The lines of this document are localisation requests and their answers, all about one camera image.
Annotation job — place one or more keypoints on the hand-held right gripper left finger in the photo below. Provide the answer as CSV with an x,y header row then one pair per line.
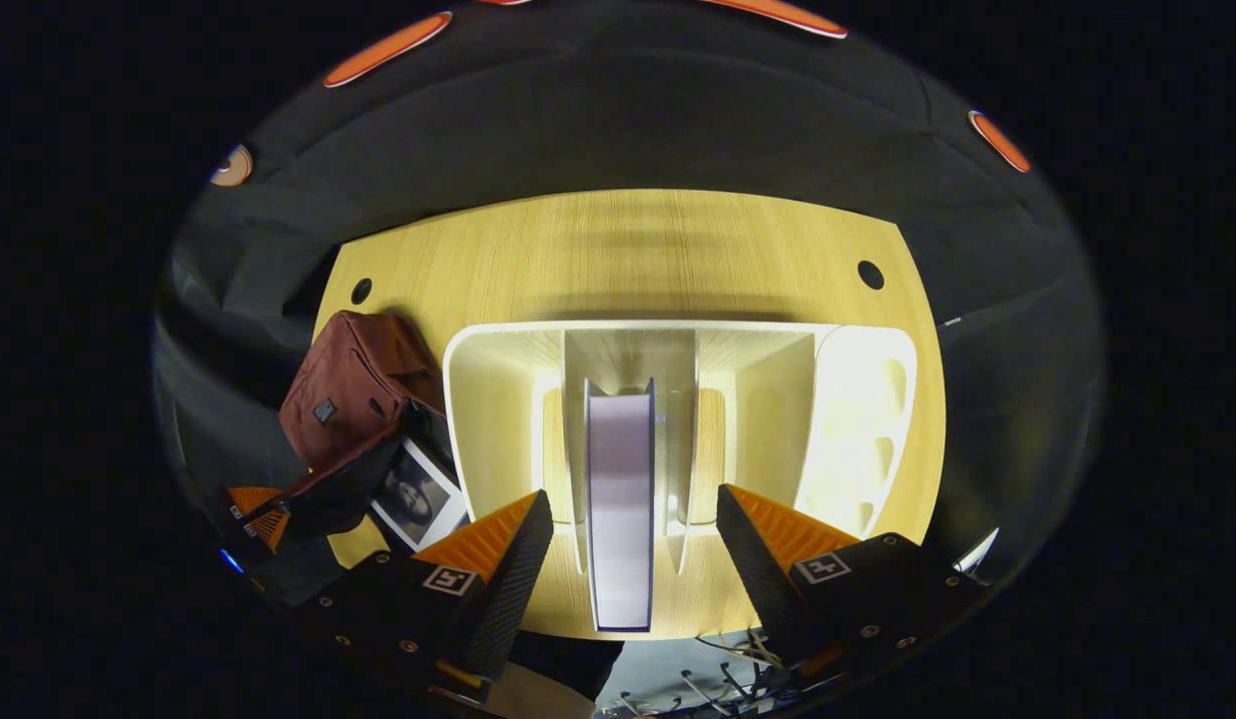
x,y
508,599

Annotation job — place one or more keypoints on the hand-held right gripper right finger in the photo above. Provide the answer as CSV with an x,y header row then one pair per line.
x,y
758,579

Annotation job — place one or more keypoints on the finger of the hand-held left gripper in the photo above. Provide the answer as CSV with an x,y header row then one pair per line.
x,y
259,514

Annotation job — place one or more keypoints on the white bookshelf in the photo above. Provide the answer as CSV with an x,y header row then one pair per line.
x,y
768,439

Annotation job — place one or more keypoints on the black portrait cover book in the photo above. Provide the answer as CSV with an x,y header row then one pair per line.
x,y
413,494

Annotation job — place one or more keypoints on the blue book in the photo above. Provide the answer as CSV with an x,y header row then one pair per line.
x,y
620,499

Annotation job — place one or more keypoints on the maroon schoolbag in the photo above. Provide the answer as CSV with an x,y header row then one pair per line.
x,y
353,379

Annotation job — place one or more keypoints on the tan cardboard box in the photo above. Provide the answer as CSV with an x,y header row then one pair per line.
x,y
538,694

